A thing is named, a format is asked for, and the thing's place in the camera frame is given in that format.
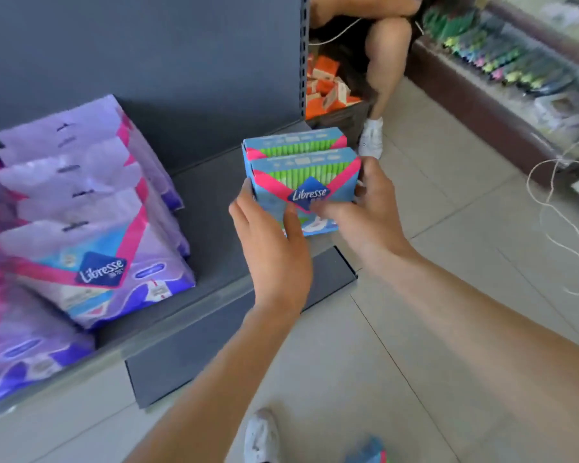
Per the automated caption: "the person's left hand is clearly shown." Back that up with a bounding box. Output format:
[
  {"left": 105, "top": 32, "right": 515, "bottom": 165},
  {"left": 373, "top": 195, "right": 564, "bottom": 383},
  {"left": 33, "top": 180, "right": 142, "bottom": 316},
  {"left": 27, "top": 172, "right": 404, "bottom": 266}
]
[{"left": 228, "top": 177, "right": 314, "bottom": 315}]

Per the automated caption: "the person's right hand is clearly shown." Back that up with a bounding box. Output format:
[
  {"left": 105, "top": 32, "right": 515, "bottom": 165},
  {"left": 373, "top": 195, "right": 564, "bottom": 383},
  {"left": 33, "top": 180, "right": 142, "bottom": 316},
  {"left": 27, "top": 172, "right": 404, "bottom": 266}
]
[{"left": 314, "top": 156, "right": 417, "bottom": 281}]

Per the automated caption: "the blue pad packet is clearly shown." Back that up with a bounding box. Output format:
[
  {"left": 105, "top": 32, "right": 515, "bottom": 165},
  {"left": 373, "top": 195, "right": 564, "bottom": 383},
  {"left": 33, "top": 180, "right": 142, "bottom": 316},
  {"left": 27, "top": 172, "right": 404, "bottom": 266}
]
[
  {"left": 250, "top": 148, "right": 363, "bottom": 238},
  {"left": 242, "top": 127, "right": 349, "bottom": 162}
]

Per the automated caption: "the person's right forearm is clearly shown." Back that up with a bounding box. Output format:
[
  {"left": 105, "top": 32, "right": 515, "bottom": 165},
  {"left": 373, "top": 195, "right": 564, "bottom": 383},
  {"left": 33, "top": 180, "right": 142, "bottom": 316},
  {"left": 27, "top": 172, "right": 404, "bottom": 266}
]
[{"left": 357, "top": 245, "right": 579, "bottom": 463}]

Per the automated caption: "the person's left forearm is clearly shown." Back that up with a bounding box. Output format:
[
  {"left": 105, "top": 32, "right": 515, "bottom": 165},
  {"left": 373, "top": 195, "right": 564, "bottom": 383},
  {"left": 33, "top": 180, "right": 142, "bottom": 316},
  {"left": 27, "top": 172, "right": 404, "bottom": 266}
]
[{"left": 124, "top": 304, "right": 304, "bottom": 463}]

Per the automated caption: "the person's white shoe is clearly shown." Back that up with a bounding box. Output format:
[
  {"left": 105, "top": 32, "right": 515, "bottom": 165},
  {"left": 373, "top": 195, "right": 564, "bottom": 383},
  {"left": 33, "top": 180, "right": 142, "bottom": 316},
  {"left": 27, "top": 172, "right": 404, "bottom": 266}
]
[
  {"left": 243, "top": 408, "right": 281, "bottom": 463},
  {"left": 358, "top": 117, "right": 385, "bottom": 160}
]

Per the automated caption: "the dark cardboard box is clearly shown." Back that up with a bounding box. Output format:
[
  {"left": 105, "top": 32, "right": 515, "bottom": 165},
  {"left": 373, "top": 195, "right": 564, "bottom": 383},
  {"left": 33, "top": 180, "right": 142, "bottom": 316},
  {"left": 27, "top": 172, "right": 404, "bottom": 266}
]
[{"left": 308, "top": 100, "right": 373, "bottom": 146}]

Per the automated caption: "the pile of orange boxes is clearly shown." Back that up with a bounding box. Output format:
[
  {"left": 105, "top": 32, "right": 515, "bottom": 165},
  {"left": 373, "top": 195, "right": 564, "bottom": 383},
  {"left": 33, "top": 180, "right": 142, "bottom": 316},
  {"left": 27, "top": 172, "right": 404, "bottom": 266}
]
[{"left": 306, "top": 55, "right": 363, "bottom": 121}]

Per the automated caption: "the grey metal shelf unit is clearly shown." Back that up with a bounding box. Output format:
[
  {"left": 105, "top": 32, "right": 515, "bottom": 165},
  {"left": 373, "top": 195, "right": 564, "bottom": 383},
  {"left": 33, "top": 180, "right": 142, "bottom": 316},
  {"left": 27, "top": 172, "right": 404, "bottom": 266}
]
[{"left": 0, "top": 0, "right": 359, "bottom": 420}]

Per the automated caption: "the brown display counter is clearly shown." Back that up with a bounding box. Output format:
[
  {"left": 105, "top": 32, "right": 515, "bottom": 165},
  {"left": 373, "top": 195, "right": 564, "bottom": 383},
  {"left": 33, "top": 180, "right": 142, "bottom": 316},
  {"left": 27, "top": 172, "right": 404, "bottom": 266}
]
[{"left": 405, "top": 0, "right": 579, "bottom": 189}]

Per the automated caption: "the row of purple pad packs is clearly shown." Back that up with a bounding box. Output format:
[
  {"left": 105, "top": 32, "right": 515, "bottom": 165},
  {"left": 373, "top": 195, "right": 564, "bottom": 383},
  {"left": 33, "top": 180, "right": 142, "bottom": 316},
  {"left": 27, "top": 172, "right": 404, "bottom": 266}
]
[{"left": 0, "top": 94, "right": 197, "bottom": 410}]

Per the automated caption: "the row of colourful pens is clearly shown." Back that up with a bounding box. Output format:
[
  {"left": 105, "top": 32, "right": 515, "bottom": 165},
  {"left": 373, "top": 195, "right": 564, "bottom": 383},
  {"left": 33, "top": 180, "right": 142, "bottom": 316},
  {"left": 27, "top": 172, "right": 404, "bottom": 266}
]
[{"left": 422, "top": 5, "right": 576, "bottom": 98}]

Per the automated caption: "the small blue packet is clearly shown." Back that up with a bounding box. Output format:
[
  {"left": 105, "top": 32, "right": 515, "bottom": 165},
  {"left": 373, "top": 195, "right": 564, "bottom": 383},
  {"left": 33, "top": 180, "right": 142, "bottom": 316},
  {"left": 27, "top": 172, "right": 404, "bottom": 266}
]
[{"left": 345, "top": 435, "right": 388, "bottom": 463}]

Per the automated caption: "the white object on counter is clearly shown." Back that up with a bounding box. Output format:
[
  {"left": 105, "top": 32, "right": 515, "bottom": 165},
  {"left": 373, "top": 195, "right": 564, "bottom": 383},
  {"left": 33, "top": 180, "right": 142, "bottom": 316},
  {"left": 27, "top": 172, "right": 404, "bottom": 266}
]
[{"left": 542, "top": 0, "right": 579, "bottom": 28}]

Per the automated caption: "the thin white cable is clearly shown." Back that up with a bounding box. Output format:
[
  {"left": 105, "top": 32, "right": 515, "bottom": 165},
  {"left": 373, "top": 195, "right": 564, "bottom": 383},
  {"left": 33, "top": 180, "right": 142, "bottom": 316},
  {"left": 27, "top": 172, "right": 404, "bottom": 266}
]
[{"left": 309, "top": 16, "right": 363, "bottom": 47}]

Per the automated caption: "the loose white string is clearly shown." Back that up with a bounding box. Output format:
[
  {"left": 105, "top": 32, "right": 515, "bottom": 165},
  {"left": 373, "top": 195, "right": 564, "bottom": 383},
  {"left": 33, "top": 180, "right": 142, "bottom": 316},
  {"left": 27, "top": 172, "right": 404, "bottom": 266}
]
[{"left": 526, "top": 130, "right": 579, "bottom": 297}]

